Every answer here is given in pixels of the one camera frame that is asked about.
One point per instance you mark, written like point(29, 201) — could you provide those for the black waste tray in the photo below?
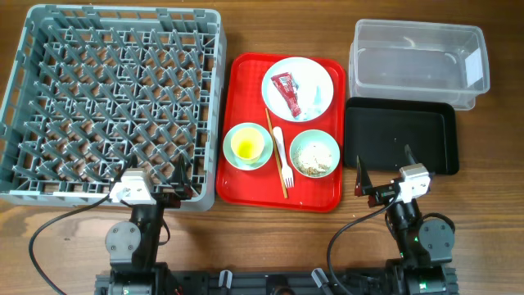
point(378, 130)

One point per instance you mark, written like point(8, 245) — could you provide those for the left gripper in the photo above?
point(181, 190)

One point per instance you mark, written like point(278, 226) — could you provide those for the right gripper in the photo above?
point(380, 193)

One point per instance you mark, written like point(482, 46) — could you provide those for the red sauce packet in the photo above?
point(285, 101)

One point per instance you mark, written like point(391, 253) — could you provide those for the yellow plastic cup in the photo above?
point(247, 144)

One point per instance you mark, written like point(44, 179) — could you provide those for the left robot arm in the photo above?
point(133, 244)

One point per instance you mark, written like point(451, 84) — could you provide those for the wooden chopstick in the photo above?
point(276, 156)

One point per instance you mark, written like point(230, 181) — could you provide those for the white plastic fork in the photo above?
point(286, 169)

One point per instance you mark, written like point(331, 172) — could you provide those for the large pale blue plate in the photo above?
point(305, 72)

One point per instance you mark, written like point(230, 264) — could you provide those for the mint green bowl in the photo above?
point(317, 136)

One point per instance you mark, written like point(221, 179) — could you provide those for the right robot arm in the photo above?
point(425, 242)

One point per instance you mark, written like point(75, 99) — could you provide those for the grey dishwasher rack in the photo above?
point(92, 86)

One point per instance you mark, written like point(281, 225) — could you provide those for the rice food scraps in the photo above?
point(313, 159)

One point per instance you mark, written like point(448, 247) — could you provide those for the clear plastic wrapper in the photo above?
point(309, 101)

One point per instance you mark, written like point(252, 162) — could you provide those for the clear plastic bin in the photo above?
point(419, 61)

